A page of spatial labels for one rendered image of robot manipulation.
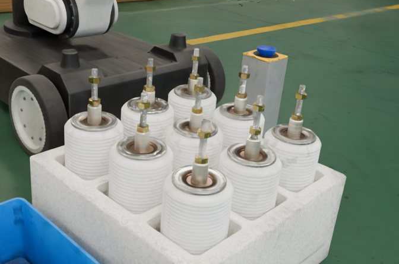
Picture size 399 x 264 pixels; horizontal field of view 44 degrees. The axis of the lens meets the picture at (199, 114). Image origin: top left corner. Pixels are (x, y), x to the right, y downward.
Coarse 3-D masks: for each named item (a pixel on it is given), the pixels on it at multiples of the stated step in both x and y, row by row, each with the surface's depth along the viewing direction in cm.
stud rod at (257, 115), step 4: (260, 96) 72; (256, 100) 72; (260, 100) 72; (256, 104) 72; (260, 104) 72; (256, 112) 72; (260, 112) 72; (256, 116) 73; (260, 116) 73; (256, 120) 73; (256, 124) 73; (256, 128) 73; (252, 136) 74; (256, 136) 74
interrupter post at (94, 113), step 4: (88, 104) 80; (100, 104) 81; (88, 108) 80; (92, 108) 79; (96, 108) 80; (100, 108) 80; (88, 112) 80; (92, 112) 80; (96, 112) 80; (100, 112) 81; (88, 116) 80; (92, 116) 80; (96, 116) 80; (100, 116) 81; (88, 120) 81; (92, 120) 80; (96, 120) 80; (100, 120) 81; (92, 124) 80; (96, 124) 81
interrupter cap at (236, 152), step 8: (240, 144) 78; (232, 152) 75; (240, 152) 76; (264, 152) 76; (272, 152) 76; (232, 160) 73; (240, 160) 73; (248, 160) 74; (256, 160) 74; (264, 160) 74; (272, 160) 74
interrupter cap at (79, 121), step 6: (78, 114) 83; (84, 114) 83; (102, 114) 84; (108, 114) 84; (72, 120) 80; (78, 120) 81; (84, 120) 82; (102, 120) 82; (108, 120) 82; (114, 120) 82; (78, 126) 78; (84, 126) 79; (90, 126) 79; (96, 126) 79; (102, 126) 79; (108, 126) 79; (114, 126) 80
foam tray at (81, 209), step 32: (32, 160) 83; (64, 160) 86; (32, 192) 86; (64, 192) 78; (96, 192) 75; (288, 192) 80; (320, 192) 81; (64, 224) 81; (96, 224) 74; (128, 224) 69; (160, 224) 73; (256, 224) 71; (288, 224) 75; (320, 224) 86; (96, 256) 76; (128, 256) 70; (160, 256) 64; (192, 256) 64; (224, 256) 64; (256, 256) 71; (288, 256) 80; (320, 256) 91
